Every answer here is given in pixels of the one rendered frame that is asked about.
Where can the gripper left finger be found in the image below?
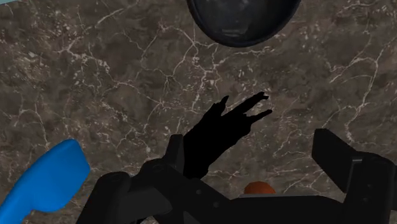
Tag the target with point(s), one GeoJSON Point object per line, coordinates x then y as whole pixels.
{"type": "Point", "coordinates": [149, 192]}

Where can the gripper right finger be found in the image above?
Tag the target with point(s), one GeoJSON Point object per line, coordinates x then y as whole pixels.
{"type": "Point", "coordinates": [369, 183]}

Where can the blue rounded plastic object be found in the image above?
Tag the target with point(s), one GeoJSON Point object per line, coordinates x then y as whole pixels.
{"type": "Point", "coordinates": [46, 183]}

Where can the orange round fruit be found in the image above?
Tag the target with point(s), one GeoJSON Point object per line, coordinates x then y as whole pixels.
{"type": "Point", "coordinates": [259, 188]}

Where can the dark glossy bowl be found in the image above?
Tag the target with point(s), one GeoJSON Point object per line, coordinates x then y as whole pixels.
{"type": "Point", "coordinates": [242, 21]}

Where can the light blue object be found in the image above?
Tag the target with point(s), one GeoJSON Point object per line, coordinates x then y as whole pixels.
{"type": "Point", "coordinates": [6, 1]}

